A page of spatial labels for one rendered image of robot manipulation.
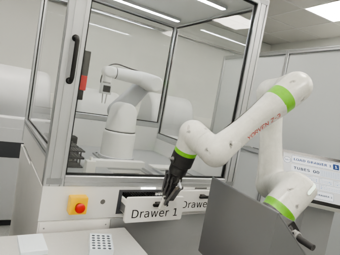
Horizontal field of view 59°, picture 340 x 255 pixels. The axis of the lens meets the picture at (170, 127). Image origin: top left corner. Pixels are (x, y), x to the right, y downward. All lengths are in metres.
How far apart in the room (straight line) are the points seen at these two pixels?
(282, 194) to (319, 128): 1.62
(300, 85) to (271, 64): 2.07
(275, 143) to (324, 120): 1.44
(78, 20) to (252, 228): 0.98
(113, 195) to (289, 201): 0.73
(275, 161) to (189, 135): 0.43
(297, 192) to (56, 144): 0.93
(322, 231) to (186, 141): 1.11
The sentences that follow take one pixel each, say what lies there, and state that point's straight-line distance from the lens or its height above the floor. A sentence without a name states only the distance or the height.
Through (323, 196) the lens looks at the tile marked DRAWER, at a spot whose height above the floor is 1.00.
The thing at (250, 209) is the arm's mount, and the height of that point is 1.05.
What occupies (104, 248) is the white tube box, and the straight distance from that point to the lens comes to 1.20.
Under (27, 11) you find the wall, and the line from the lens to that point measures 4.56.
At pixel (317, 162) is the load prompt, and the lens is 1.94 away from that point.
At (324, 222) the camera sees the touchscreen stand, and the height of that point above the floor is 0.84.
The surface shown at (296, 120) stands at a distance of 2.94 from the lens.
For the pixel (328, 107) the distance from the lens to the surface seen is 2.77.
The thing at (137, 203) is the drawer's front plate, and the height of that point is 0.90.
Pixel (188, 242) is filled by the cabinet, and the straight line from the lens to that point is 1.72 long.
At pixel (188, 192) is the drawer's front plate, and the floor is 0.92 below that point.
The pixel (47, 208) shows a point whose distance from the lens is 1.33.
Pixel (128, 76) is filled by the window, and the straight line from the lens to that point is 1.33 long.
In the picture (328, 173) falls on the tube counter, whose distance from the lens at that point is 1.92.
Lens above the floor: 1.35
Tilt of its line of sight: 5 degrees down
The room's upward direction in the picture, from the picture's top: 10 degrees clockwise
